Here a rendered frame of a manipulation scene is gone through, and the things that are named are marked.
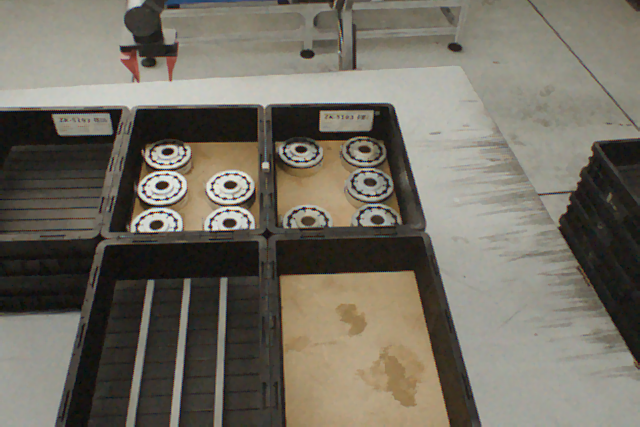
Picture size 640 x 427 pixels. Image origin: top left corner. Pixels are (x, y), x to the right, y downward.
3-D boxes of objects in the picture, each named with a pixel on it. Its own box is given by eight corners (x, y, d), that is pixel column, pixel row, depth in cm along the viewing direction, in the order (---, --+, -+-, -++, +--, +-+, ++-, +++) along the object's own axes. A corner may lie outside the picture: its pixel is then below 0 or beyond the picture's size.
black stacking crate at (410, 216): (266, 144, 149) (265, 105, 141) (386, 142, 152) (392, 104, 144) (268, 274, 121) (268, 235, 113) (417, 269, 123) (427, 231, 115)
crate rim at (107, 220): (132, 113, 140) (130, 104, 138) (264, 111, 143) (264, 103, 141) (101, 247, 111) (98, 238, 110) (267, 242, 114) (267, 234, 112)
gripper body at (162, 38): (175, 53, 117) (170, 17, 112) (120, 54, 116) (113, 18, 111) (177, 36, 121) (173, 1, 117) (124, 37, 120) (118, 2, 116)
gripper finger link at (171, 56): (180, 90, 122) (175, 47, 116) (144, 90, 121) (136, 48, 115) (183, 71, 127) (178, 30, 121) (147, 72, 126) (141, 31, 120)
